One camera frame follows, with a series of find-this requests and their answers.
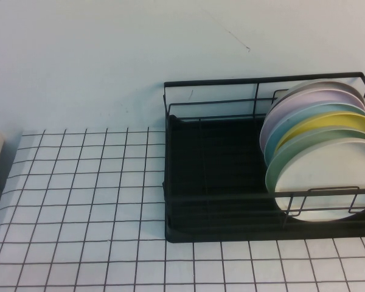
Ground black wire dish rack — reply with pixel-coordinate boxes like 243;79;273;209
162;71;365;234

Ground white black-grid tablecloth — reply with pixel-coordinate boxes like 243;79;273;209
0;127;365;292

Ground black drip tray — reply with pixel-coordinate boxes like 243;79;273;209
164;113;365;244

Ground blue plate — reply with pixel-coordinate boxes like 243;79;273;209
262;103;365;161

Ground purple plate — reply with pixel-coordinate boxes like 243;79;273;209
259;88;365;150

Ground grey plate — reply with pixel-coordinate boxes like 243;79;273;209
274;79;365;110

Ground yellow plate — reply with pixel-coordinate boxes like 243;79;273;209
274;111;365;150

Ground green plate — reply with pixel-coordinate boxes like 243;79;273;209
265;128;365;223

